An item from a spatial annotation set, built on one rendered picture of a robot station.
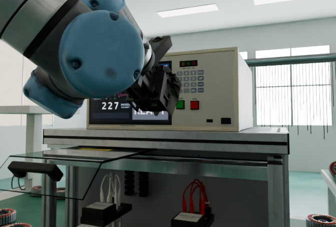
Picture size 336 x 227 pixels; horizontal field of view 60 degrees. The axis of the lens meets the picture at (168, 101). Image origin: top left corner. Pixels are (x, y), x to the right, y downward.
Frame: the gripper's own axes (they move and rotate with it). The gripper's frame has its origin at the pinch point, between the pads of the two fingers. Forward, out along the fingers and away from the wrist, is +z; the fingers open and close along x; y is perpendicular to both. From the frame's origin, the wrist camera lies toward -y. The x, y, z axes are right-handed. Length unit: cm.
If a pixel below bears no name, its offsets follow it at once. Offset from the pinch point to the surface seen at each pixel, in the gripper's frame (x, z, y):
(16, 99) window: -468, 317, -183
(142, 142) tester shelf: -9.2, 7.5, 7.8
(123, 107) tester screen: -16.6, 6.3, -1.6
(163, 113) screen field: -4.6, 7.0, -0.1
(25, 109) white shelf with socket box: -83, 31, -14
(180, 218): 2.3, 10.6, 24.5
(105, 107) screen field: -22.4, 6.2, -1.8
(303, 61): 52, 289, -212
